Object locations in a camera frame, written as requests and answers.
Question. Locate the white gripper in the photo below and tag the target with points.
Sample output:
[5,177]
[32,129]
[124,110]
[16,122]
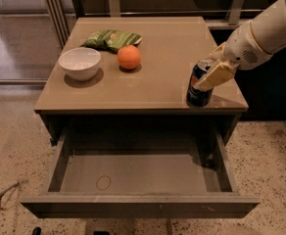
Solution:
[244,48]

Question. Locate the blue pepsi can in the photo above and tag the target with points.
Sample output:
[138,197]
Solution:
[195,95]

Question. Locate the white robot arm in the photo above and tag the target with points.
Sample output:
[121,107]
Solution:
[269,28]

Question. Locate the open grey top drawer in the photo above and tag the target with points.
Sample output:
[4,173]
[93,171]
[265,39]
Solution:
[175,174]

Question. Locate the orange fruit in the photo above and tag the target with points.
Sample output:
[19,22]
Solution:
[129,57]

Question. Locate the grey cabinet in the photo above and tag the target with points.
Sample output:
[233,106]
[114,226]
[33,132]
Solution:
[170,48]

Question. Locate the green chip bag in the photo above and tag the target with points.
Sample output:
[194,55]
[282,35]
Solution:
[111,39]

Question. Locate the white bowl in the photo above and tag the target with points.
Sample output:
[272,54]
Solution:
[80,63]

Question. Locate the metal window frame rail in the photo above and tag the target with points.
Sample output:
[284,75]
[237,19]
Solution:
[221,14]

